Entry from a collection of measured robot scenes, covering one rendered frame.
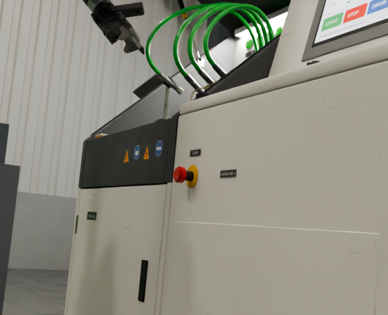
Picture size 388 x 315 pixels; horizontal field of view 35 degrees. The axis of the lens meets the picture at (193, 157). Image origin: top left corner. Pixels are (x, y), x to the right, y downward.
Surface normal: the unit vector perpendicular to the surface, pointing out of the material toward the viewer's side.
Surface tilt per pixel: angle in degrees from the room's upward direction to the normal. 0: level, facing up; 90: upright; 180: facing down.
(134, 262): 90
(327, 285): 90
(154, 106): 90
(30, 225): 90
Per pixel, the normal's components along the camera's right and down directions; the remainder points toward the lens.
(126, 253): -0.87, -0.14
